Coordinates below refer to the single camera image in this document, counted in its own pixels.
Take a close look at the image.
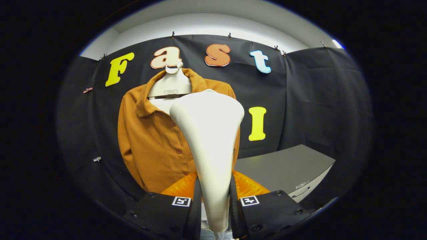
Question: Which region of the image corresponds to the grey cabinet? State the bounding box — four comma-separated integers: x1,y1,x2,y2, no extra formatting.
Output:
234,144,336,203

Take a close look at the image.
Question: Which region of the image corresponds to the row of black clips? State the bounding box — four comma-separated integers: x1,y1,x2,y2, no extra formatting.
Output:
98,31,328,62

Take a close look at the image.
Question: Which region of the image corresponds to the brown button-up shirt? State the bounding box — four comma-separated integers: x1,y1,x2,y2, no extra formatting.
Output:
117,68,241,194

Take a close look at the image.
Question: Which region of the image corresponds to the white mannequin torso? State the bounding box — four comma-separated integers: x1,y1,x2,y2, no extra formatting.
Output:
147,61,193,115

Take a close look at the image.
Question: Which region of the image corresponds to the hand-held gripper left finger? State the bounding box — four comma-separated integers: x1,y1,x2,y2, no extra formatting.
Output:
123,172,203,240

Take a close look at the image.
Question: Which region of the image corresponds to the white garment steamer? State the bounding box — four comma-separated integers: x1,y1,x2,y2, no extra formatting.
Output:
169,89,245,234

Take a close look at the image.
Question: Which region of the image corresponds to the black backdrop cloth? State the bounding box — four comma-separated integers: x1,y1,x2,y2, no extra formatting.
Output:
56,34,373,214

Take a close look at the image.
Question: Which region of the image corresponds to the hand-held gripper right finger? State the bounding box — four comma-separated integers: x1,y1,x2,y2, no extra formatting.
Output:
229,170,312,239

